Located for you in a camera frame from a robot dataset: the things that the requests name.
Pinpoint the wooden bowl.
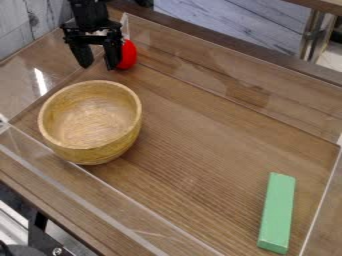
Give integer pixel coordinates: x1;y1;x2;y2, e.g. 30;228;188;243
37;80;141;165

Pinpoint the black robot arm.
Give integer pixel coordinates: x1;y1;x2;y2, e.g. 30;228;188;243
60;0;123;70

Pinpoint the clear acrylic corner bracket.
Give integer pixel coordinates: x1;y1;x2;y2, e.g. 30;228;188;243
120;12;129;40

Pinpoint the clear acrylic tray wall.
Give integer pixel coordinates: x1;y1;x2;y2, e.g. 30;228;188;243
0;115;224;256

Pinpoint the green rectangular block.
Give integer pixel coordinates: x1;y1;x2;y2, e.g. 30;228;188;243
256;172;296;255

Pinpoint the black cable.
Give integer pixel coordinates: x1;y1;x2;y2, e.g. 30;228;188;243
0;240;14;256

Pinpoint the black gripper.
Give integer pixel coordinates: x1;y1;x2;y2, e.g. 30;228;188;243
60;21;123;70

